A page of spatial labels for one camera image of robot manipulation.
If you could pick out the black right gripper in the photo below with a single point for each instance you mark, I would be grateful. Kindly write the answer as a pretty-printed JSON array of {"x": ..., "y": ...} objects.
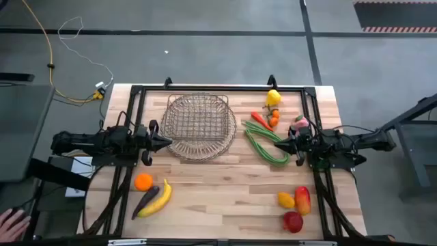
[{"x": 302, "y": 143}]

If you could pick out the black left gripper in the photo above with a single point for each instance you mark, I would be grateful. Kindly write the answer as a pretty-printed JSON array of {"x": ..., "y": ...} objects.
[{"x": 145, "y": 140}]

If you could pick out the green long beans bundle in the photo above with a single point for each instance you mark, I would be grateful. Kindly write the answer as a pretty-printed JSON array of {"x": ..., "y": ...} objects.
[{"x": 263, "y": 152}]

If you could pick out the pink peach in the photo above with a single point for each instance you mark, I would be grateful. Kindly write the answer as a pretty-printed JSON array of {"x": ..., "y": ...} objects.
[{"x": 302, "y": 122}]

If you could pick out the small tangerines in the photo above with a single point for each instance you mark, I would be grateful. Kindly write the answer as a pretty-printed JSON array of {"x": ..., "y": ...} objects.
[{"x": 274, "y": 121}]

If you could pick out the red chili pepper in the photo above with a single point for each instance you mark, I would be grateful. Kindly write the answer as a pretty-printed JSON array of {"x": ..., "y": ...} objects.
[{"x": 261, "y": 120}]

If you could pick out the round orange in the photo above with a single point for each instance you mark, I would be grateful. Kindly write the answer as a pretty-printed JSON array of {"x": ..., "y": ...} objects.
[{"x": 143, "y": 182}]

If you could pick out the slim purple eggplant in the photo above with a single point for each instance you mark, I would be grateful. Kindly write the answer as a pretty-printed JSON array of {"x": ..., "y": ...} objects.
[{"x": 147, "y": 200}]

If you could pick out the yellow banana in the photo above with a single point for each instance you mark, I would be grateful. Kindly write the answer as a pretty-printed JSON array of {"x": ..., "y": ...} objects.
[{"x": 158, "y": 203}]

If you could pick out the dark red apple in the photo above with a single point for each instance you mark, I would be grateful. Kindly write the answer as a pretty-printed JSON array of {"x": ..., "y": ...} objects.
[{"x": 293, "y": 222}]

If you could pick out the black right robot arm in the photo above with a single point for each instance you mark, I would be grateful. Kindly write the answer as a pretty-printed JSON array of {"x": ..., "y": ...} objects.
[{"x": 348, "y": 143}]

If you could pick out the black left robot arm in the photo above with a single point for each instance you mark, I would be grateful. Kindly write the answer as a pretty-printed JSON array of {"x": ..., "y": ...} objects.
[{"x": 88, "y": 140}]

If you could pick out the black clamp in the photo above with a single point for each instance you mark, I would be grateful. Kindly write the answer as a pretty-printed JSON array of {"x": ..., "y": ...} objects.
[
  {"x": 167, "y": 82},
  {"x": 272, "y": 81}
]

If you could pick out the yellow power plug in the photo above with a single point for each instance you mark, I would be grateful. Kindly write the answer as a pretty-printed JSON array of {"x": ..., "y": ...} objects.
[{"x": 98, "y": 94}]

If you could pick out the white paper sheet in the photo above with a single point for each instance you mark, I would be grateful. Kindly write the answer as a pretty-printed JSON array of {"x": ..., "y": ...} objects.
[{"x": 80, "y": 169}]

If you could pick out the white power adapter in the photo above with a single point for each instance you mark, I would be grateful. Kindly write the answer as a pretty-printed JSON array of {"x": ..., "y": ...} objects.
[{"x": 100, "y": 84}]

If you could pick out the black desk beam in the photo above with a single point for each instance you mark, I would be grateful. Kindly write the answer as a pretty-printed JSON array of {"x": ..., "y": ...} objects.
[{"x": 58, "y": 174}]

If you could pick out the grey desk top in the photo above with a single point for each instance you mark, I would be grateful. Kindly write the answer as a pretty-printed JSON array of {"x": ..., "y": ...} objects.
[{"x": 17, "y": 112}]

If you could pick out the flat black bar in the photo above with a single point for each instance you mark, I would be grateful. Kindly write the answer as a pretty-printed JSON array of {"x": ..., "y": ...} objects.
[{"x": 17, "y": 77}]

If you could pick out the person's hand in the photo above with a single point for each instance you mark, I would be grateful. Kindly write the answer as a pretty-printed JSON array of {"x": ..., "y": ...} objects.
[{"x": 13, "y": 225}]

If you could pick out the dark mat with hazard stripes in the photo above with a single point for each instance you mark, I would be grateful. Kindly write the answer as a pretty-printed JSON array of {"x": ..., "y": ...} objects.
[{"x": 392, "y": 15}]

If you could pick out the black aluminium table frame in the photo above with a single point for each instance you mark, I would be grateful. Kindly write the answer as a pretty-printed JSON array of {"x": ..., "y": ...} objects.
[{"x": 222, "y": 88}]

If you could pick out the silver metal bracket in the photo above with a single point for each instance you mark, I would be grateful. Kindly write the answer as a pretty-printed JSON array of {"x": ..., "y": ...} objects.
[
  {"x": 126, "y": 242},
  {"x": 317, "y": 243}
]

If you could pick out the grey metal table frame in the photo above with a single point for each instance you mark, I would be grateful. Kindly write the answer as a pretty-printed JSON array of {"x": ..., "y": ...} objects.
[{"x": 418, "y": 171}]

